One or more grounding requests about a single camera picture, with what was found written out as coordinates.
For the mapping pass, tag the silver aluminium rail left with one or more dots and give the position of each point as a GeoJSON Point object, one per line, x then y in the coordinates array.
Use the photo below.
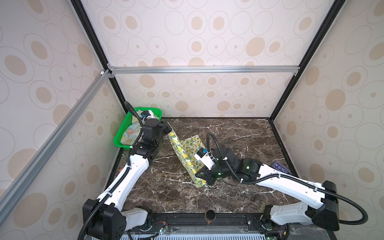
{"type": "Point", "coordinates": [21, 184]}

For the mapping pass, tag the black corner frame post right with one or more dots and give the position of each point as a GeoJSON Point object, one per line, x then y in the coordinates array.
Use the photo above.
{"type": "Point", "coordinates": [313, 47]}

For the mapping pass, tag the lemon print green skirt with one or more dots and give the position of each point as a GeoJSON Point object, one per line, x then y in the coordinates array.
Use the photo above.
{"type": "Point", "coordinates": [185, 151]}

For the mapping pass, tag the blue card box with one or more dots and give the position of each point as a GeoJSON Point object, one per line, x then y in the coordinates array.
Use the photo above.
{"type": "Point", "coordinates": [281, 168]}

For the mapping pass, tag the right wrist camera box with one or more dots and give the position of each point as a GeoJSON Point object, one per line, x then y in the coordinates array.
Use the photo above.
{"type": "Point", "coordinates": [214, 158]}

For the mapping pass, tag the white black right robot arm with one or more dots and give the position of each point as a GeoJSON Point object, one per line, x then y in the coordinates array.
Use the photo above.
{"type": "Point", "coordinates": [318, 202]}

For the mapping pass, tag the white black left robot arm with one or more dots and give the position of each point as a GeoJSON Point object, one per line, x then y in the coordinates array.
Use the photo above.
{"type": "Point", "coordinates": [103, 217]}

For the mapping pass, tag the black corner frame post left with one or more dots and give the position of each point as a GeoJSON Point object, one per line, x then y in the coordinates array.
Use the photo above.
{"type": "Point", "coordinates": [96, 44]}

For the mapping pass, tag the black corner frame post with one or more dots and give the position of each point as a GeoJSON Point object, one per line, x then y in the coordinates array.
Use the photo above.
{"type": "Point", "coordinates": [96, 44]}
{"type": "Point", "coordinates": [313, 47]}

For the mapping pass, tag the green plastic basket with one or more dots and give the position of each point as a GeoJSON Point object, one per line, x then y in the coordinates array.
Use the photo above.
{"type": "Point", "coordinates": [128, 120]}

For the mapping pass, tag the brown cylindrical knob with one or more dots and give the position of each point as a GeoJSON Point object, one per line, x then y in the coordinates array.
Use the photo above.
{"type": "Point", "coordinates": [210, 216]}

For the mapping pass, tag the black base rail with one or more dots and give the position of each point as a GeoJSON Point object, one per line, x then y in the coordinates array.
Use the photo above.
{"type": "Point", "coordinates": [224, 227]}

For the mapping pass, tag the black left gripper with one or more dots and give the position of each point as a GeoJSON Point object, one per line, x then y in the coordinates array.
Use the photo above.
{"type": "Point", "coordinates": [167, 128]}

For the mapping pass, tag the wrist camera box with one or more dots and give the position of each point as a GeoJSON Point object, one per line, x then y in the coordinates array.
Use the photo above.
{"type": "Point", "coordinates": [151, 129]}
{"type": "Point", "coordinates": [214, 158]}

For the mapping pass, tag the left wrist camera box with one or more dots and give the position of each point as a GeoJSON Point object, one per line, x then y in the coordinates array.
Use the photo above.
{"type": "Point", "coordinates": [151, 129]}

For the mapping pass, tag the silver aluminium rail back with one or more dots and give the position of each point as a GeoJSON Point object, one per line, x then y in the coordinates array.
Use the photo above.
{"type": "Point", "coordinates": [202, 70]}

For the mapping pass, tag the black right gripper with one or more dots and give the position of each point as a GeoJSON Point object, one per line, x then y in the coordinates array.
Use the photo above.
{"type": "Point", "coordinates": [204, 175]}

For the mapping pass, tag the silver aluminium rail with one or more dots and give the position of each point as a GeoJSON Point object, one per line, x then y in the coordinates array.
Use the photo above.
{"type": "Point", "coordinates": [202, 70]}
{"type": "Point", "coordinates": [21, 184]}

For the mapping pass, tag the floral pastel skirt in basket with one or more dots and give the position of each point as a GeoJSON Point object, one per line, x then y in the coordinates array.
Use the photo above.
{"type": "Point", "coordinates": [131, 133]}

